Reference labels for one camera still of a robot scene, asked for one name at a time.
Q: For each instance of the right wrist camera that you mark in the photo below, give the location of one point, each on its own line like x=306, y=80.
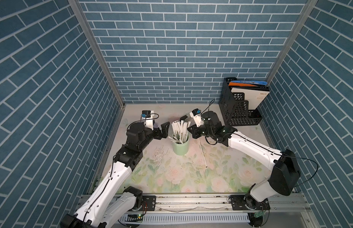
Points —
x=196, y=114

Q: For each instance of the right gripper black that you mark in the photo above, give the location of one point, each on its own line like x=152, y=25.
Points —
x=194, y=131

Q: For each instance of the green cylindrical cup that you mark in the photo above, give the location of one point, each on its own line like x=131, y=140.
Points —
x=181, y=149

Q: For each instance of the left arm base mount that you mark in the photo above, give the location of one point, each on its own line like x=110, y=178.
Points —
x=148, y=203

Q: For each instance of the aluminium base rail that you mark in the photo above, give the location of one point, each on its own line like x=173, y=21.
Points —
x=218, y=202

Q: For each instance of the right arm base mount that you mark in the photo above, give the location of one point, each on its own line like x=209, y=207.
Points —
x=243, y=202

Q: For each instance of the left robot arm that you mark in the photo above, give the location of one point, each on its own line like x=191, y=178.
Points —
x=98, y=211

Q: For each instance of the white vented cable duct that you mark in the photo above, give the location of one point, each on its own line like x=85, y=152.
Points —
x=185, y=218

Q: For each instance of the blue folder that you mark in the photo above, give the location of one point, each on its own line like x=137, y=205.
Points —
x=255, y=82

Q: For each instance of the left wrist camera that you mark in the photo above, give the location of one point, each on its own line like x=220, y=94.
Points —
x=147, y=117

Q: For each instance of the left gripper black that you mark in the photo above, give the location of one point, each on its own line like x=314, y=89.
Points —
x=163, y=133

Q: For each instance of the black mesh file holder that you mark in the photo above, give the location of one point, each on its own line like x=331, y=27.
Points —
x=235, y=109

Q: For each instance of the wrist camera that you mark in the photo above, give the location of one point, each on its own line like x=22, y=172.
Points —
x=196, y=114
x=147, y=117

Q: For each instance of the wrapped straws in cup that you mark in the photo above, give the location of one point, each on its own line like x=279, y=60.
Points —
x=180, y=131

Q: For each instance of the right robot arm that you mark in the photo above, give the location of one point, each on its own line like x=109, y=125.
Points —
x=284, y=168

